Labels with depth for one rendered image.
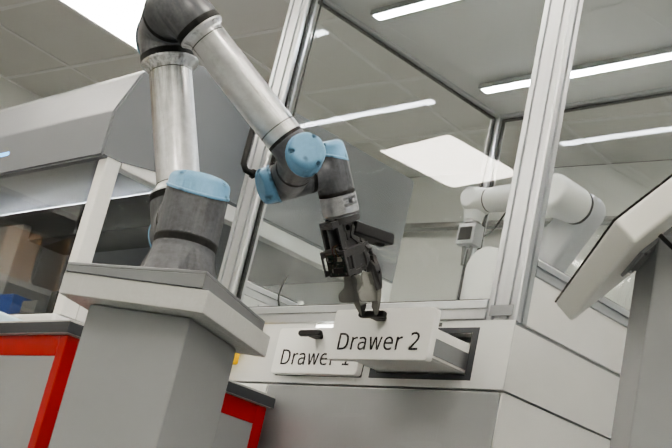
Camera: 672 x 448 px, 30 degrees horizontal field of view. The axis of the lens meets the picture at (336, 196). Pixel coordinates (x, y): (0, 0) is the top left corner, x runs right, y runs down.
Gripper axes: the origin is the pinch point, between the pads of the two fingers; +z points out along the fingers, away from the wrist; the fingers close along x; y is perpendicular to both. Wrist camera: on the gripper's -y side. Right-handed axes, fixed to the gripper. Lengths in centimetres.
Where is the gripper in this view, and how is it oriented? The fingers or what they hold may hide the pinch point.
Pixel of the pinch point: (370, 307)
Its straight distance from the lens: 258.6
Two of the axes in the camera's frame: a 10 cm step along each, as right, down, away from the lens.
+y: -6.9, 2.2, -6.9
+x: 6.9, -0.9, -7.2
